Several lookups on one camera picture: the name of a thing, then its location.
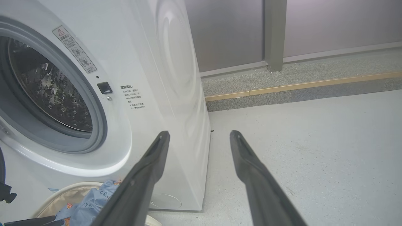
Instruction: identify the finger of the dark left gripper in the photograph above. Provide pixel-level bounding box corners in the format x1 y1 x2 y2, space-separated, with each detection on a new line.
4 216 65 226

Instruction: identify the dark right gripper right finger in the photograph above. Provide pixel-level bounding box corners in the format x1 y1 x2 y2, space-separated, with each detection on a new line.
230 130 307 226

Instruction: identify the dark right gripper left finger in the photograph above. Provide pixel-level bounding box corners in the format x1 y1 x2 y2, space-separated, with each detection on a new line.
90 130 171 226

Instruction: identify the blue cartoon print garment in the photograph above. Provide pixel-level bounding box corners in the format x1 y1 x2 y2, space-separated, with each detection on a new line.
70 180 122 226
54 202 79 222

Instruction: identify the white front-load washing machine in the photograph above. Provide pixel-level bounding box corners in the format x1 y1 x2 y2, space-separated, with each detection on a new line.
0 0 211 224

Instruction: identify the stainless steel washing machine drum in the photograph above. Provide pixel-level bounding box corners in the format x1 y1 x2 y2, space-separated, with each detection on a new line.
8 37 93 132

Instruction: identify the round drain filter cover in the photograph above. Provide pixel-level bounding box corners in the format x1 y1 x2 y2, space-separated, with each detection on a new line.
150 193 182 210

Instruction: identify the cream canvas laundry basket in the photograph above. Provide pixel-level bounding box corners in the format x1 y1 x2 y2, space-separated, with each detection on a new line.
33 181 163 226

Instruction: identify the brass floor edge strip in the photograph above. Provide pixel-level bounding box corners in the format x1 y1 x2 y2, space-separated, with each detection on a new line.
205 71 402 102

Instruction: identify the red triangle warning sticker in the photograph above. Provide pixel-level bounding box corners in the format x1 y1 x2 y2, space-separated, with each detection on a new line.
52 25 97 74

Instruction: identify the grey wall pillar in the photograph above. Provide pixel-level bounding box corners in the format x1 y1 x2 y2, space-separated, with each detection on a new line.
263 0 287 73

